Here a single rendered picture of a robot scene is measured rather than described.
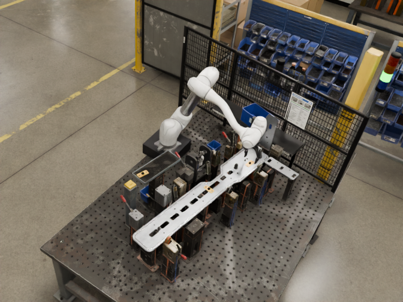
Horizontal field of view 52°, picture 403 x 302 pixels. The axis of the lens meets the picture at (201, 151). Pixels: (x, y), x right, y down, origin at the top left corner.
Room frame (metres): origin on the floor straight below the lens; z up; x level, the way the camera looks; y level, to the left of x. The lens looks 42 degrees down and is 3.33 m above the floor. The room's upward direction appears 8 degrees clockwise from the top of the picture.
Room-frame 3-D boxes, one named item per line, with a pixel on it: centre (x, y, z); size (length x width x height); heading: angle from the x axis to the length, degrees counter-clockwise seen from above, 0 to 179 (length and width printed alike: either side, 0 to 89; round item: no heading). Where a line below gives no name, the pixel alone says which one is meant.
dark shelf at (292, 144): (3.01, -0.46, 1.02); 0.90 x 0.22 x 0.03; 54
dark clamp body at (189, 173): (2.25, 0.08, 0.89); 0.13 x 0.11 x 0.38; 54
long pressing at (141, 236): (2.14, -0.09, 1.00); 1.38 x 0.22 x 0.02; 144
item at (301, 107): (2.93, -0.77, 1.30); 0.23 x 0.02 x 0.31; 54
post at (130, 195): (1.97, 0.46, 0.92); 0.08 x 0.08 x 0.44; 54
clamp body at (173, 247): (1.58, 0.10, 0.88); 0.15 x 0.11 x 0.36; 54
